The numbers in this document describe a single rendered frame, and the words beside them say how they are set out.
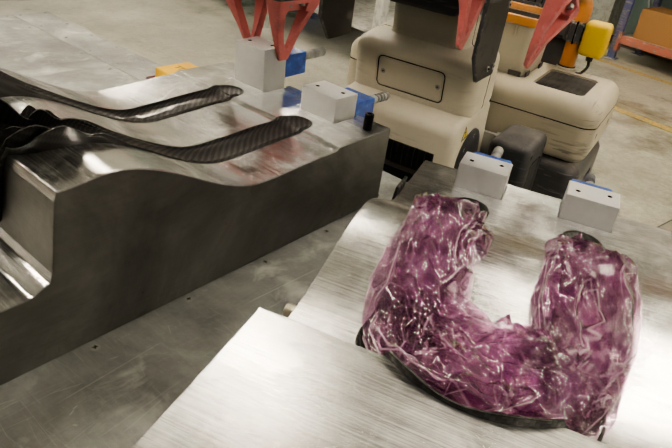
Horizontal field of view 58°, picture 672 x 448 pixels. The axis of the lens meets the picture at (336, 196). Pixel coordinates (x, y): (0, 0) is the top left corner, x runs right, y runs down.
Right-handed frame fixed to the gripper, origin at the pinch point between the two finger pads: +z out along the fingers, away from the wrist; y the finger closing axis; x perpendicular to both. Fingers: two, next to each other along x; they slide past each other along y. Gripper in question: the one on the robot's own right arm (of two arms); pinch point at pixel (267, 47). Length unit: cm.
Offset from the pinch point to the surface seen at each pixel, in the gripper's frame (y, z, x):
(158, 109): -1.0, 5.0, -14.7
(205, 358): 24.4, 13.3, -29.1
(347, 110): 13.5, 3.4, -0.7
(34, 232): 15.2, 3.9, -36.1
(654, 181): 10, 96, 256
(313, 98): 10.2, 2.6, -2.8
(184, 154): 9.6, 4.9, -19.5
